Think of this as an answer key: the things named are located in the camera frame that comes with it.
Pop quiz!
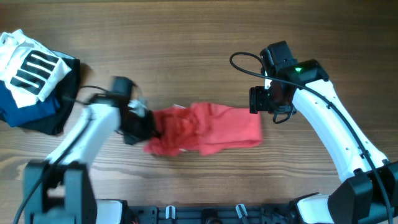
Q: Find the red t-shirt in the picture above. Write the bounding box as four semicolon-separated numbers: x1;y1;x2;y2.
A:
144;102;262;157

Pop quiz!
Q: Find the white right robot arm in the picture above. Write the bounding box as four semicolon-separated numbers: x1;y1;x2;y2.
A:
250;57;397;223

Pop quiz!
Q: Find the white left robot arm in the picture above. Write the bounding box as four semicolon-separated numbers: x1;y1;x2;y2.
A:
14;94;154;224

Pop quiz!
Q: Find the black folded garment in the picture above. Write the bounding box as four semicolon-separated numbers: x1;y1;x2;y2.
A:
1;52;80;135

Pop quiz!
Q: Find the white printed t-shirt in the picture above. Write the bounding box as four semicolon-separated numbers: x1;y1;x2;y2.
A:
1;29;71;108

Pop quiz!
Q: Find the blue folded garment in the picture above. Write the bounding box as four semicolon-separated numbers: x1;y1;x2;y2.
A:
1;81;60;127

